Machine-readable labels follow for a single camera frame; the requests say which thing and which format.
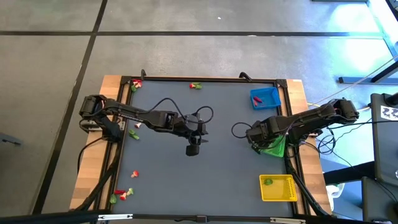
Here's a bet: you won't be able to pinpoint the silver metal bracket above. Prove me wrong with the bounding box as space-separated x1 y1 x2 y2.
98 213 134 222
269 217 307 224

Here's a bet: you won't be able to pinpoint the dark gray cart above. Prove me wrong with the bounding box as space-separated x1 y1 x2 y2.
369 92 398 187

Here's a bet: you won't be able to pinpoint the thin pale floor cable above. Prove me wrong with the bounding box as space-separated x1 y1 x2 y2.
307 55 398 108

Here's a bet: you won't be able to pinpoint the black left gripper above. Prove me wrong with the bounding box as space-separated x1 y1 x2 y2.
174 113 210 145

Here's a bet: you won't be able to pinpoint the yellow plastic basket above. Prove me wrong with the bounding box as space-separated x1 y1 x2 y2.
259 174 299 202

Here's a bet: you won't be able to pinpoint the gray table mat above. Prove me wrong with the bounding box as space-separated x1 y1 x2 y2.
112 80 295 218

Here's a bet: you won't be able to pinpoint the black cable bundle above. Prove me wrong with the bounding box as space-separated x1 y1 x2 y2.
284 146 332 218
73 136 121 212

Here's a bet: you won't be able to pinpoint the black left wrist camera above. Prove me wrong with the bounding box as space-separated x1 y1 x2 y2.
185 143 201 157

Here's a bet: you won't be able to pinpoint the black looped cable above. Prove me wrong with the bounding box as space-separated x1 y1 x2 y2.
231 121 252 140
149 97 215 125

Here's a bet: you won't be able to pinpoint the white patterned sticker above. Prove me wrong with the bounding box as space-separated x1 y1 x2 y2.
380 105 398 121

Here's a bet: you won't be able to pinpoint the gray floor object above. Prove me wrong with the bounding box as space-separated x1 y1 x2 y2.
0 132 23 147

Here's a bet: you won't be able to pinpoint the dark gray cabinet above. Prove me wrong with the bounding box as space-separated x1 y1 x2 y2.
361 176 398 222

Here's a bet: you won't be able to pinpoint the green plastic basket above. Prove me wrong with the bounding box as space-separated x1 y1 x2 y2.
254 135 287 159

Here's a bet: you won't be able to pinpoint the tangled black cables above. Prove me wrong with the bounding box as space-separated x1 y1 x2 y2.
316 132 374 175

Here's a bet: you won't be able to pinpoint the blue plastic basket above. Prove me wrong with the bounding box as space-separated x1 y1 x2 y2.
250 86 282 111

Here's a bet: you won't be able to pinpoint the white crumpled object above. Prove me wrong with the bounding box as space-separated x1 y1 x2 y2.
326 182 346 212

